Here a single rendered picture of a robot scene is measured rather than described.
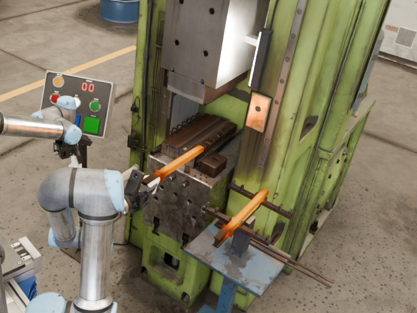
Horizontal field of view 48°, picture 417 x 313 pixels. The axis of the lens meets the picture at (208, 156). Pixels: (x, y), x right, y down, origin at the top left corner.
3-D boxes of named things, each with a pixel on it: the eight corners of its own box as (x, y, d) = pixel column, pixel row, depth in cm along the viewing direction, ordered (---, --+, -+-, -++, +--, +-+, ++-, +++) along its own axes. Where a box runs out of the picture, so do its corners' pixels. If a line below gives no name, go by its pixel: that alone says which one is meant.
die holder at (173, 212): (198, 254, 244) (211, 187, 220) (141, 221, 259) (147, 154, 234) (249, 202, 286) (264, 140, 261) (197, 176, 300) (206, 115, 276)
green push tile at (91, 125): (97, 134, 232) (99, 119, 231) (82, 131, 232) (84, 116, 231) (98, 133, 234) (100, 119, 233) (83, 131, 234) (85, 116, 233)
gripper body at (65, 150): (53, 153, 207) (52, 129, 201) (71, 147, 213) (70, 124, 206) (62, 161, 203) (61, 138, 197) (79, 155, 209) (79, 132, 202)
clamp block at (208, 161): (213, 179, 225) (216, 167, 221) (199, 171, 228) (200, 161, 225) (226, 168, 234) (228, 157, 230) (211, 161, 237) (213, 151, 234)
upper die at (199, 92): (202, 104, 210) (205, 85, 205) (166, 89, 217) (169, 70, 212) (246, 77, 241) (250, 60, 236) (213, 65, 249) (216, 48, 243)
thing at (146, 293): (175, 338, 255) (176, 336, 254) (96, 284, 277) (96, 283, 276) (213, 292, 284) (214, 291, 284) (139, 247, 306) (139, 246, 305)
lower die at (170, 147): (193, 168, 230) (195, 154, 225) (160, 153, 237) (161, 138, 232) (234, 136, 261) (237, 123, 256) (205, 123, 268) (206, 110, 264)
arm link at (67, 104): (51, 98, 192) (68, 92, 198) (52, 121, 198) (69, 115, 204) (63, 105, 188) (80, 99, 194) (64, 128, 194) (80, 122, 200)
